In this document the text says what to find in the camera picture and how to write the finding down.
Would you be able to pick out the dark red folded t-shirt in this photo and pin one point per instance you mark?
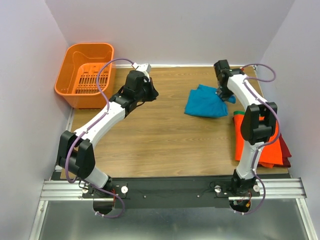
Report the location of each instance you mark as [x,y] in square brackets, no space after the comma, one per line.
[285,153]

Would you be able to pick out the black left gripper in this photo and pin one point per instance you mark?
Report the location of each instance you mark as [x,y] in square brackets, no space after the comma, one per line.
[154,93]

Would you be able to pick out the green folded t-shirt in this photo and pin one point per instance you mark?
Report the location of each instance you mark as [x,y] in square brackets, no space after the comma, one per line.
[238,113]

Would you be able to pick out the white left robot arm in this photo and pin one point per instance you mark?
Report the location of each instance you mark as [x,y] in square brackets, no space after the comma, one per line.
[76,149]

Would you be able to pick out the orange folded t-shirt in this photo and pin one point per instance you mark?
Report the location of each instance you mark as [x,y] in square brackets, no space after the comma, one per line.
[271,155]

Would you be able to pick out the orange plastic basket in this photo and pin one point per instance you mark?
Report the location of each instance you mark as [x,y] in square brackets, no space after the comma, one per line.
[76,81]

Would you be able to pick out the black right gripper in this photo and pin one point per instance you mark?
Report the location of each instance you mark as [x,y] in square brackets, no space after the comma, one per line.
[222,96]

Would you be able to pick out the black mounting base plate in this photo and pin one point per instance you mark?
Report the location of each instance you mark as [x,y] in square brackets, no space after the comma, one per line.
[174,192]

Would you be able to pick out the blue t-shirt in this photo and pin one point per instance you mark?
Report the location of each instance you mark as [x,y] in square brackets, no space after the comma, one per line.
[204,102]

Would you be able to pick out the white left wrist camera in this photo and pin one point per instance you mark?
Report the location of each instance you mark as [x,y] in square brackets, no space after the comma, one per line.
[144,67]

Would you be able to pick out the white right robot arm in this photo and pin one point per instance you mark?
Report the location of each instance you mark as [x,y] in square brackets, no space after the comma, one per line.
[257,127]

